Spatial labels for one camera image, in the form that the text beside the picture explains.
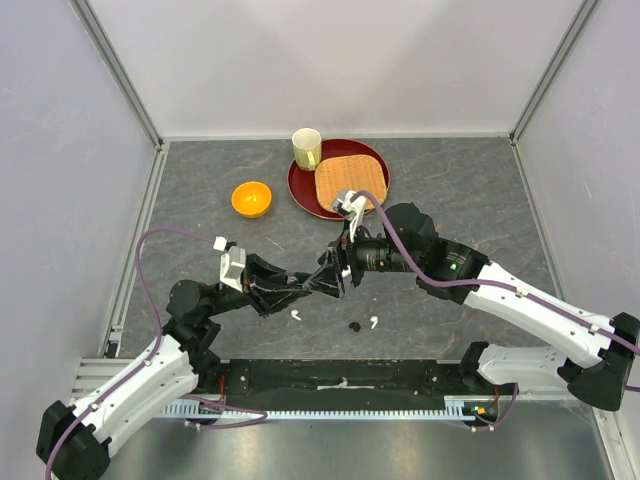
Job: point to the cream ceramic mug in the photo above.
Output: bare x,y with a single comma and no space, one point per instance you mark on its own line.
307,147

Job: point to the aluminium frame rail right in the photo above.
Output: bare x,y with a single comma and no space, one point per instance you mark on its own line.
559,57

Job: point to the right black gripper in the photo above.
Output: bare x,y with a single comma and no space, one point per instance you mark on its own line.
329,280

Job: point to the woven bamboo square tray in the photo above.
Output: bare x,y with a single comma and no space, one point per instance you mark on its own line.
351,172

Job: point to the dark red round tray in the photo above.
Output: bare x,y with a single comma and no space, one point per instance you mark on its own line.
301,183

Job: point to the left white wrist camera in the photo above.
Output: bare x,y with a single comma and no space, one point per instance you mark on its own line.
232,266

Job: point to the slotted cable duct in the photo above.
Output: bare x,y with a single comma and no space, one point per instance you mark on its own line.
453,410

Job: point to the orange bowl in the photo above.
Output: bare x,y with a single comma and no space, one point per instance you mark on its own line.
252,199

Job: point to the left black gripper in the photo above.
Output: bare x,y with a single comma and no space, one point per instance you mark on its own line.
270,287

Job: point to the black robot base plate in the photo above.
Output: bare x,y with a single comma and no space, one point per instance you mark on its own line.
342,385

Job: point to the aluminium frame rail left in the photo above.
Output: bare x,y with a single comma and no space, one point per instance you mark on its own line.
105,48

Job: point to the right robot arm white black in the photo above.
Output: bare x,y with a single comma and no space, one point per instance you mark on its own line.
588,355

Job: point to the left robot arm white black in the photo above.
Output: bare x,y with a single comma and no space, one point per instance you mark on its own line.
80,440

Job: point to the aluminium frame rail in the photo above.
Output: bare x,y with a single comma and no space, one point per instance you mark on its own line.
105,48
559,57

